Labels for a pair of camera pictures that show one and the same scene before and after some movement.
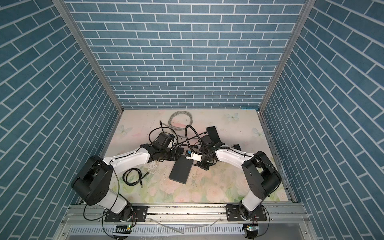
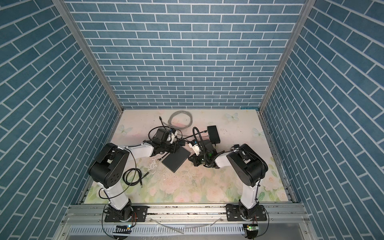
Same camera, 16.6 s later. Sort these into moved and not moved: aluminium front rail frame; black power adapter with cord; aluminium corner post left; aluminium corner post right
Moved: black power adapter with cord
Not moved: aluminium front rail frame; aluminium corner post left; aluminium corner post right
